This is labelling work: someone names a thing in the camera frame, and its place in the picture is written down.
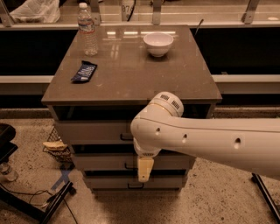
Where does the black cable on floor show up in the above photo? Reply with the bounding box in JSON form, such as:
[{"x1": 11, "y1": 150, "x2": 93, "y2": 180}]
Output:
[{"x1": 0, "y1": 183, "x2": 79, "y2": 224}]

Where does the grey drawer cabinet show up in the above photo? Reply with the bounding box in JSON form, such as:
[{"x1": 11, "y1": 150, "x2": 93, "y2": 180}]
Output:
[{"x1": 41, "y1": 24, "x2": 223, "y2": 194}]

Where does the grey drawer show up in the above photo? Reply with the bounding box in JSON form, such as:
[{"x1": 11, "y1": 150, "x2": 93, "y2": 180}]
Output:
[
  {"x1": 83, "y1": 176, "x2": 187, "y2": 190},
  {"x1": 71, "y1": 152, "x2": 195, "y2": 171},
  {"x1": 55, "y1": 121, "x2": 133, "y2": 145}
]

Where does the tan sponge in basket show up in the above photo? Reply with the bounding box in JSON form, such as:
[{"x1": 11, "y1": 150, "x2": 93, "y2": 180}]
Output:
[{"x1": 43, "y1": 141, "x2": 67, "y2": 151}]

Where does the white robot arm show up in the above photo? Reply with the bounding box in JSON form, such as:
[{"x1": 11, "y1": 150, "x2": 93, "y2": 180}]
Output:
[{"x1": 130, "y1": 92, "x2": 280, "y2": 179}]

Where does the wire basket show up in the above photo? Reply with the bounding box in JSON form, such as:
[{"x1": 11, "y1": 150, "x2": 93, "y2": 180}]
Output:
[{"x1": 43, "y1": 128, "x2": 72, "y2": 163}]

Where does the clear plastic water bottle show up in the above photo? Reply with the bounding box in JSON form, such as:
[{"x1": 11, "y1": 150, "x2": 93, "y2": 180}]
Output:
[{"x1": 77, "y1": 3, "x2": 98, "y2": 56}]

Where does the black stand base left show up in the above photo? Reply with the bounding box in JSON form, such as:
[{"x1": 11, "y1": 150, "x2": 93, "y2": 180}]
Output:
[{"x1": 0, "y1": 123, "x2": 77, "y2": 224}]

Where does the white ceramic bowl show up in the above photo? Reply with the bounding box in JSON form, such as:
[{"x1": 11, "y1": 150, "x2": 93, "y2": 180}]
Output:
[{"x1": 143, "y1": 32, "x2": 173, "y2": 57}]

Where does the black bar right floor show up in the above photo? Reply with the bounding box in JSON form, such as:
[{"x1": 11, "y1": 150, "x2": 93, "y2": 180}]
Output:
[{"x1": 251, "y1": 173, "x2": 280, "y2": 224}]

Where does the small bottle on floor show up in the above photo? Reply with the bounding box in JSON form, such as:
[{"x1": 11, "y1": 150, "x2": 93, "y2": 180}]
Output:
[{"x1": 0, "y1": 163, "x2": 18, "y2": 182}]

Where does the white plastic bag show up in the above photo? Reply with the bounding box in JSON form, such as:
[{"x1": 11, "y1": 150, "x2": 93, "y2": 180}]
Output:
[{"x1": 10, "y1": 0, "x2": 60, "y2": 23}]

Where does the blue snack bar wrapper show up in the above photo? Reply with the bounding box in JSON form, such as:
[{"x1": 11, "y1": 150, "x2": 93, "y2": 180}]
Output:
[{"x1": 71, "y1": 60, "x2": 97, "y2": 83}]

